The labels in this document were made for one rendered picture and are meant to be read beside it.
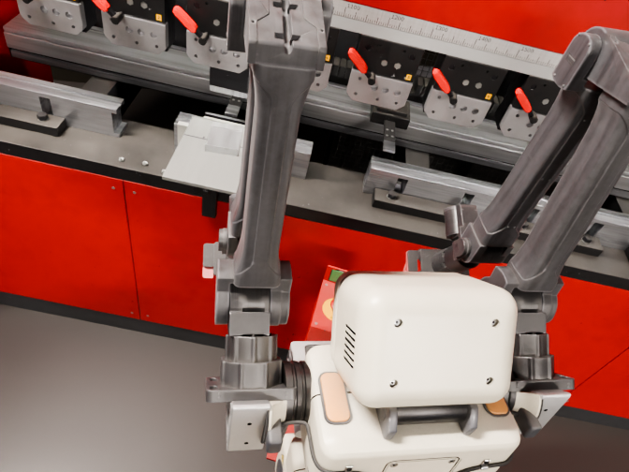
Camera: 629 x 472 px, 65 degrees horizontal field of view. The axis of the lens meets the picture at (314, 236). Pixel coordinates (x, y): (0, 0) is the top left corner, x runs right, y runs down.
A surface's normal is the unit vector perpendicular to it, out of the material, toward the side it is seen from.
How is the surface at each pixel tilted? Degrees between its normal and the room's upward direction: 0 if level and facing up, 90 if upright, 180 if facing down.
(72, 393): 0
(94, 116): 90
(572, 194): 89
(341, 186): 0
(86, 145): 0
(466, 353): 47
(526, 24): 90
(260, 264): 81
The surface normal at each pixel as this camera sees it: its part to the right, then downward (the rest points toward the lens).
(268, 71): 0.14, 0.63
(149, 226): -0.11, 0.72
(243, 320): 0.22, -0.07
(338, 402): 0.17, -0.76
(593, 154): -0.97, 0.00
